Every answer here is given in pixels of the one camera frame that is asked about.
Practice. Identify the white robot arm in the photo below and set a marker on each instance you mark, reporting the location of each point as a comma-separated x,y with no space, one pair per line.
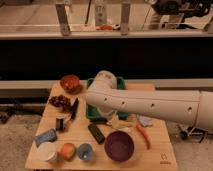
192,108

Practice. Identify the orange red bowl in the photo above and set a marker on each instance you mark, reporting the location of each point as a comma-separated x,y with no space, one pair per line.
70,83

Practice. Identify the purple bowl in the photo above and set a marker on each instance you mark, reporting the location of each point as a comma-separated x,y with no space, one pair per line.
119,146

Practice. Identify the green plastic tray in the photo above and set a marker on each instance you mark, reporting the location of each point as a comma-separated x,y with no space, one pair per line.
94,115

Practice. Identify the black knife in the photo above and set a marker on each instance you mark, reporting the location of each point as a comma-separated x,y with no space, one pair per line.
74,108

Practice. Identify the yellow banana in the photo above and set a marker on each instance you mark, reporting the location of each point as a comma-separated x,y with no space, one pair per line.
118,124

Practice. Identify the black remote control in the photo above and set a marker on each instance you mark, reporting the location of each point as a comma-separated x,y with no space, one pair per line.
96,133

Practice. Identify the bunch of dark grapes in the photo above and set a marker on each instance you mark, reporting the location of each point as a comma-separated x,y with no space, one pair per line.
60,101

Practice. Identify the orange carrot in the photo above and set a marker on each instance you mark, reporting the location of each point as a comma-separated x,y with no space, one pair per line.
145,135

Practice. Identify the small blue cup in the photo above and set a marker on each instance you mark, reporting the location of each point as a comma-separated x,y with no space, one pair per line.
85,152

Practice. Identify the white cup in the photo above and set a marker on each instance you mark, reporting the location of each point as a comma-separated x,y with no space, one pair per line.
47,152

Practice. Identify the black wheeled stand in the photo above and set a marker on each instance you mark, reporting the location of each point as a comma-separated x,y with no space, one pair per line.
192,131

